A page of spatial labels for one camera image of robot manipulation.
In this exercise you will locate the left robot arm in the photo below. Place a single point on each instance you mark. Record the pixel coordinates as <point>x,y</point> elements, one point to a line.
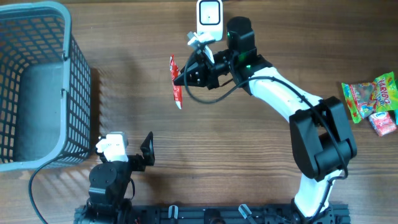
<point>109,180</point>

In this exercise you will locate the grey plastic shopping basket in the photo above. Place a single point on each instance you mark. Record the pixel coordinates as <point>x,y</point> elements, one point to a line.
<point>45,89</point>

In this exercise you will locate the white barcode scanner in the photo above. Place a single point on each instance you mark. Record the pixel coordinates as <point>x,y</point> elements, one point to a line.
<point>210,18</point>

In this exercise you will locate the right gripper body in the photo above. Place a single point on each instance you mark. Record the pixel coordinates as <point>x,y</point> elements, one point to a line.
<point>222,65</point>

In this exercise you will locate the small red white packet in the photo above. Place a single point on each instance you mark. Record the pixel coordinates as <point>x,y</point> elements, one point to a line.
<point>382,123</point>

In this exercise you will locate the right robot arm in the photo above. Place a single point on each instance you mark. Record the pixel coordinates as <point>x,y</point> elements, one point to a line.
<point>322,140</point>

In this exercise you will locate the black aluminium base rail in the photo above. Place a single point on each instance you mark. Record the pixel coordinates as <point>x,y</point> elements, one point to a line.
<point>211,214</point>

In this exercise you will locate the mint green wipes packet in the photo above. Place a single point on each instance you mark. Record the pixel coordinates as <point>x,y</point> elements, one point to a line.
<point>396,111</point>

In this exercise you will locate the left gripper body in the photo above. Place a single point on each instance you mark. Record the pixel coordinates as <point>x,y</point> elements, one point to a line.
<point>136,163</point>

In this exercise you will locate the Haribo gummy candy bag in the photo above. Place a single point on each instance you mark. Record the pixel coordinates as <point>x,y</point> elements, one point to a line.
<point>364,99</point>

